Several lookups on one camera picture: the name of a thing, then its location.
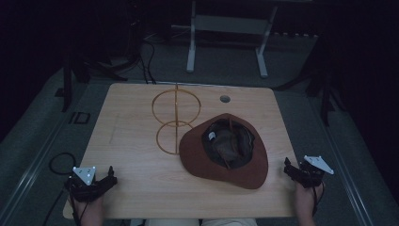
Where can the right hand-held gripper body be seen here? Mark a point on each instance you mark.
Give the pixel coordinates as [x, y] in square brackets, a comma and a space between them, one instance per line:
[310, 177]

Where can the white metal desk frame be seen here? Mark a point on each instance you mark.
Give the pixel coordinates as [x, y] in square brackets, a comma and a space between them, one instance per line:
[229, 24]

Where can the person's right hand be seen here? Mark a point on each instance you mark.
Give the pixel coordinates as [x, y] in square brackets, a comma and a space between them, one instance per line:
[303, 197]

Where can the person's left hand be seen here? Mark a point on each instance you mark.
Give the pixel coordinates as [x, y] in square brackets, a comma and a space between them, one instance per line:
[91, 205]

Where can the black rectangular floor frame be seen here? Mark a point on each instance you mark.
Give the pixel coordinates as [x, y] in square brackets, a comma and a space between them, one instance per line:
[81, 117]

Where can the brown felt hat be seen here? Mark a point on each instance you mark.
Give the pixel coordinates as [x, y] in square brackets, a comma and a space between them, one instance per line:
[196, 157]

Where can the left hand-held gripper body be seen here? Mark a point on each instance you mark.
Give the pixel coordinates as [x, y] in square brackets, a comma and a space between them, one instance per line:
[84, 190]

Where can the black metal stand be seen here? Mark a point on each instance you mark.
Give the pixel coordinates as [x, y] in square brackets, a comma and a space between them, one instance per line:
[324, 94]
[67, 84]

